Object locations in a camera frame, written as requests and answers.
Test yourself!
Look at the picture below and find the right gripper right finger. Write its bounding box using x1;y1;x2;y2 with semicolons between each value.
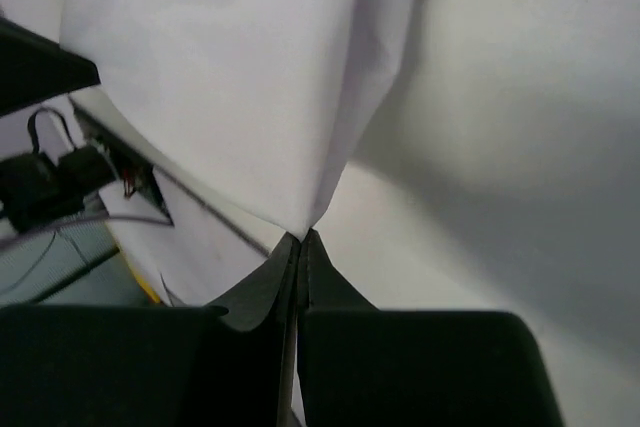
297;232;563;426

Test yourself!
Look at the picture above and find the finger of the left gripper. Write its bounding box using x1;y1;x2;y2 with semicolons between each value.
0;19;100;116

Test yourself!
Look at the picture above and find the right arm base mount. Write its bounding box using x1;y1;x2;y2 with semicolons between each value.
1;106;169;234

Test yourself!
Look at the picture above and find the white t shirt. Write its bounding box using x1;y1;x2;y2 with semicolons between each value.
0;0;436;241

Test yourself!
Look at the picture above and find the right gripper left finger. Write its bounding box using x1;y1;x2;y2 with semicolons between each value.
1;235;300;426

